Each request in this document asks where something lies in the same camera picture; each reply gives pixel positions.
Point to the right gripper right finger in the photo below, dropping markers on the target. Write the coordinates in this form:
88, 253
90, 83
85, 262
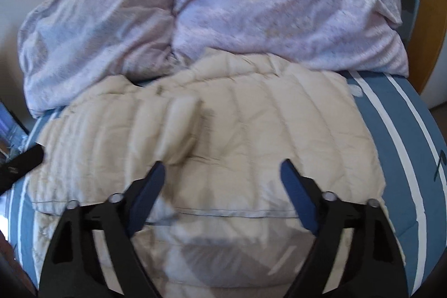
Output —
355, 252

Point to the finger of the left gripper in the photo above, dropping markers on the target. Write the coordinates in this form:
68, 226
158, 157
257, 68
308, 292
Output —
17, 168

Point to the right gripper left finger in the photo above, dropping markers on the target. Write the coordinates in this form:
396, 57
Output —
72, 267

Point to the beige quilted down jacket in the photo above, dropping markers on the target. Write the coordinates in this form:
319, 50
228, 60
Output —
223, 225

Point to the flat screen television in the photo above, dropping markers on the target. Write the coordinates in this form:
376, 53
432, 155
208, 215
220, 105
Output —
13, 135

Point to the blue white striped bedsheet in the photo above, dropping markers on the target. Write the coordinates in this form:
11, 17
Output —
412, 154

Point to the lilac floral duvet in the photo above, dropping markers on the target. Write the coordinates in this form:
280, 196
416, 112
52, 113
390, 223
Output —
66, 46

